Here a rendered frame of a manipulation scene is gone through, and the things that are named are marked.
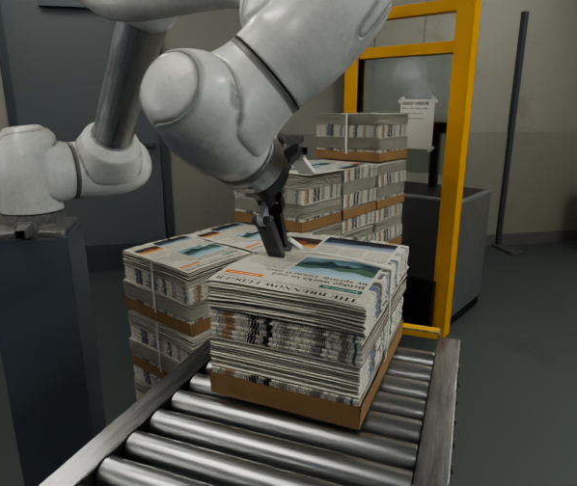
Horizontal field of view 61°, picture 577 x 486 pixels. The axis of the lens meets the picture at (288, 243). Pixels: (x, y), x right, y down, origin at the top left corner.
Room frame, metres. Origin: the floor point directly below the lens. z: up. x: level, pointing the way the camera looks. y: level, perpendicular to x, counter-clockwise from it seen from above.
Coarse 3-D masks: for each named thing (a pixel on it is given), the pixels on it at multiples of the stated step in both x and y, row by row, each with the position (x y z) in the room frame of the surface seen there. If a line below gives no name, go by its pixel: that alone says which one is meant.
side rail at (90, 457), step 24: (192, 360) 0.93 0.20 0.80; (168, 384) 0.84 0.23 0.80; (144, 408) 0.76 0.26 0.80; (168, 408) 0.79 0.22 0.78; (120, 432) 0.69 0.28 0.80; (72, 456) 0.63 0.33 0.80; (96, 456) 0.63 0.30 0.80; (120, 456) 0.66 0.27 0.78; (48, 480) 0.58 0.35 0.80; (72, 480) 0.58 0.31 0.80
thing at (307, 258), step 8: (264, 248) 0.99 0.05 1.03; (264, 256) 0.94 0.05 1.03; (288, 256) 0.94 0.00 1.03; (296, 256) 0.94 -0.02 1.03; (304, 256) 0.94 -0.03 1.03; (312, 256) 0.94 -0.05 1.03; (320, 256) 0.93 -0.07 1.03; (328, 256) 0.93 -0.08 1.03; (320, 264) 0.89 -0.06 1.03; (328, 264) 0.89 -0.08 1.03; (336, 264) 0.88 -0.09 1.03; (344, 264) 0.88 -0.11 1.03; (352, 264) 0.88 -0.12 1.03; (360, 264) 0.88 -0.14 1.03; (368, 264) 0.88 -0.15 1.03; (384, 264) 0.88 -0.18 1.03; (392, 264) 0.88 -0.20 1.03; (376, 272) 0.84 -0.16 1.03; (384, 272) 0.84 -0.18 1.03; (392, 280) 0.88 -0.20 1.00; (392, 288) 0.88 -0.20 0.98; (384, 312) 0.84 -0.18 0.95; (384, 320) 0.84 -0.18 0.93; (384, 328) 0.87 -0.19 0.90; (384, 336) 0.87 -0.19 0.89; (384, 344) 0.87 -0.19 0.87; (384, 352) 0.87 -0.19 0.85
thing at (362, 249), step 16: (304, 240) 1.04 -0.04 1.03; (320, 240) 1.04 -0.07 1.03; (336, 240) 1.04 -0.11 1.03; (352, 240) 1.05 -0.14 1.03; (368, 240) 1.05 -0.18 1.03; (352, 256) 0.93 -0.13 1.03; (368, 256) 0.93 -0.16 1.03; (384, 256) 0.93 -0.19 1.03; (400, 256) 0.94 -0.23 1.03; (400, 272) 0.96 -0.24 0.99; (400, 288) 0.97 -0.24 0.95; (400, 304) 1.00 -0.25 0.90; (400, 320) 1.02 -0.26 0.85
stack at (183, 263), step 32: (352, 224) 2.17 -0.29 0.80; (128, 256) 1.64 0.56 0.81; (160, 256) 1.58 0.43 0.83; (192, 256) 1.58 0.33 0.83; (224, 256) 1.58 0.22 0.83; (128, 288) 1.64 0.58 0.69; (160, 288) 1.53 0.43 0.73; (192, 288) 1.44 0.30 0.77; (128, 320) 1.66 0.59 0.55; (192, 320) 1.43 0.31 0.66; (160, 352) 1.55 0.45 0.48; (192, 352) 1.43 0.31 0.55
